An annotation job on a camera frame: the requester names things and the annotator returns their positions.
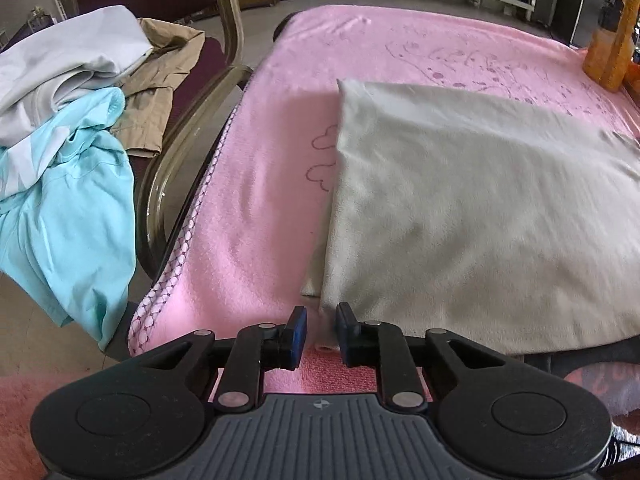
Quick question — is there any white garment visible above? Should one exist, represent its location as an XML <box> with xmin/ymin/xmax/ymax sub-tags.
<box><xmin>0</xmin><ymin>5</ymin><xmax>153</xmax><ymax>146</ymax></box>

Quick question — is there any light blue garment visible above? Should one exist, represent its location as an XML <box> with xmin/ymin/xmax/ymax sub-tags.
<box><xmin>0</xmin><ymin>86</ymin><xmax>137</xmax><ymax>353</ymax></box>

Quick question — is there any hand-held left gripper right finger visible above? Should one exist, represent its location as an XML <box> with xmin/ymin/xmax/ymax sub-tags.
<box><xmin>334</xmin><ymin>302</ymin><xmax>538</xmax><ymax>413</ymax></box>

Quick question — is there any black cabinet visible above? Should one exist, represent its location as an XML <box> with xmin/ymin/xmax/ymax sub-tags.
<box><xmin>555</xmin><ymin>0</ymin><xmax>596</xmax><ymax>46</ymax></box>

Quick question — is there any khaki garment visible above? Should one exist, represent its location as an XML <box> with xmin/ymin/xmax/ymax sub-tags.
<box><xmin>107</xmin><ymin>17</ymin><xmax>206</xmax><ymax>158</ymax></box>

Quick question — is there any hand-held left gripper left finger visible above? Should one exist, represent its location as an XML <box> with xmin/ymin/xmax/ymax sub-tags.
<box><xmin>97</xmin><ymin>305</ymin><xmax>307</xmax><ymax>413</ymax></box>

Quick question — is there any orange juice bottle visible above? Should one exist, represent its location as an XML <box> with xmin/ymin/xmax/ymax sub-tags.
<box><xmin>582</xmin><ymin>0</ymin><xmax>638</xmax><ymax>93</ymax></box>

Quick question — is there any beige sweatshirt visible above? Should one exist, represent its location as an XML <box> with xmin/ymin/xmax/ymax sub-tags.
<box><xmin>300</xmin><ymin>77</ymin><xmax>640</xmax><ymax>356</ymax></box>

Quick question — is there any pink printed blanket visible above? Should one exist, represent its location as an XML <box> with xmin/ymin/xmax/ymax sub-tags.
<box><xmin>127</xmin><ymin>5</ymin><xmax>640</xmax><ymax>396</ymax></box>

